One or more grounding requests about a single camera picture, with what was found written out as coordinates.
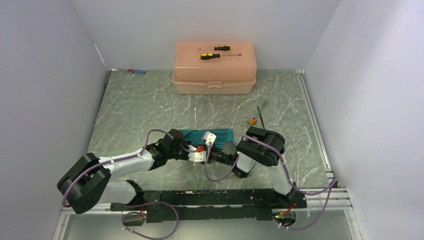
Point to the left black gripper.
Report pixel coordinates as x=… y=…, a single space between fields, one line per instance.
x=186 y=157

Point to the teal cloth napkin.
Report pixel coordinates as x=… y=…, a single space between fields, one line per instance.
x=223 y=135

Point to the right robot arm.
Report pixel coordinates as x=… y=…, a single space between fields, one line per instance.
x=261 y=146

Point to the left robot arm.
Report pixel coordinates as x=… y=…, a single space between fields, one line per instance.
x=91 y=180

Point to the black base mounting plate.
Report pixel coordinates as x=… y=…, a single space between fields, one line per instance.
x=259 y=204

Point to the black spoon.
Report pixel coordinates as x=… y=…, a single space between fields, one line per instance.
x=260 y=117

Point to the red-blue screwdriver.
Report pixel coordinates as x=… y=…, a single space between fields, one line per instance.
x=134 y=71

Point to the pink plastic toolbox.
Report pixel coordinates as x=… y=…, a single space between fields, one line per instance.
x=231 y=75

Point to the large yellow-black screwdriver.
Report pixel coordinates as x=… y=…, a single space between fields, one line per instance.
x=210 y=56

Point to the small yellow-black screwdriver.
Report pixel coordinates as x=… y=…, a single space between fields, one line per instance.
x=224 y=48

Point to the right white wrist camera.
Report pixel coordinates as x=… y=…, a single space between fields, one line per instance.
x=209 y=138

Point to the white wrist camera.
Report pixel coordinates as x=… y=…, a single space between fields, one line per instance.
x=209 y=138
x=197 y=154

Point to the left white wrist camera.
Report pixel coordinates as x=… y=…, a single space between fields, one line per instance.
x=197 y=154

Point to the aluminium frame rail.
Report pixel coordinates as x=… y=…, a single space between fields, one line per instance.
x=338 y=222

